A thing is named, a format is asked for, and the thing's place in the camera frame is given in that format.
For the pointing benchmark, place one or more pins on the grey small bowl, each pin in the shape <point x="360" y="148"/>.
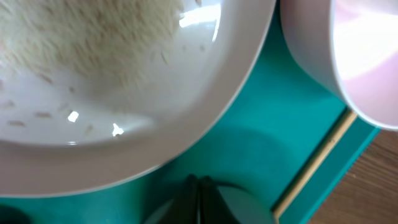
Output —
<point x="246" y="208"/>

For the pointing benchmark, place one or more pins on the wooden chopstick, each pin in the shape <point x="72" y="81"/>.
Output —
<point x="338" y="130"/>

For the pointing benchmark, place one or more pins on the rice pile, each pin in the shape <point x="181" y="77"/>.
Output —
<point x="96" y="40"/>

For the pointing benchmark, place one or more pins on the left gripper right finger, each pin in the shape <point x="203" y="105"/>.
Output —
<point x="213" y="208"/>

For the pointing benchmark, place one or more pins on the large pink plate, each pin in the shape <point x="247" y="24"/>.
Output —
<point x="73" y="135"/>

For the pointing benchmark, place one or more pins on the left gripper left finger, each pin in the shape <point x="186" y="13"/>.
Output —
<point x="183" y="209"/>

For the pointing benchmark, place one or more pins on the teal serving tray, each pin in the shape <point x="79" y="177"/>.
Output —
<point x="259" y="144"/>

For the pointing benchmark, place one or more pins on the pink saucer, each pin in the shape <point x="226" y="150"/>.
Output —
<point x="349" y="47"/>

